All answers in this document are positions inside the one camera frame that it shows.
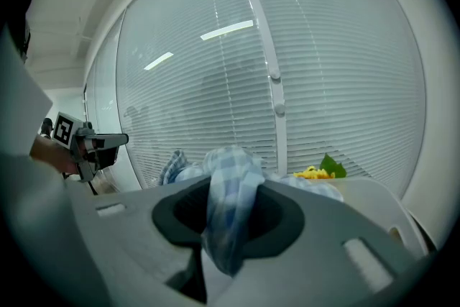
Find white slatted window blind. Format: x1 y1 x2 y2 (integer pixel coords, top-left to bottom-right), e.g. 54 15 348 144
229 0 427 198
115 0 280 190

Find sunflower bouquet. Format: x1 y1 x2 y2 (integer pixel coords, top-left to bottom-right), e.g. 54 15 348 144
293 152 348 180

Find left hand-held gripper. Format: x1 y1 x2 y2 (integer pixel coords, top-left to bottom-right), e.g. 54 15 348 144
52 111 129 183

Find white window frame post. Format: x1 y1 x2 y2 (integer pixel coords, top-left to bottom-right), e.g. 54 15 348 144
224 0 288 177

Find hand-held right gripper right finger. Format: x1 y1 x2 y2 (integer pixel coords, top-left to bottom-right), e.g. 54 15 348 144
215 180 420 307

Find blue checked clothes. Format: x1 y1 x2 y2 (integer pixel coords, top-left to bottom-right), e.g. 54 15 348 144
161 144 344 278

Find person's left forearm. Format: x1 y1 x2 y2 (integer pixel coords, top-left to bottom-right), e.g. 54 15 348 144
29 134 78 173

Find person's black clothing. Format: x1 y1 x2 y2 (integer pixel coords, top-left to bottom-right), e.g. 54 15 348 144
5 0 37 64

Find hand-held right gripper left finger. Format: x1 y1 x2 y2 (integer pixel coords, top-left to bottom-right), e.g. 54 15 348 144
68 175 211 307

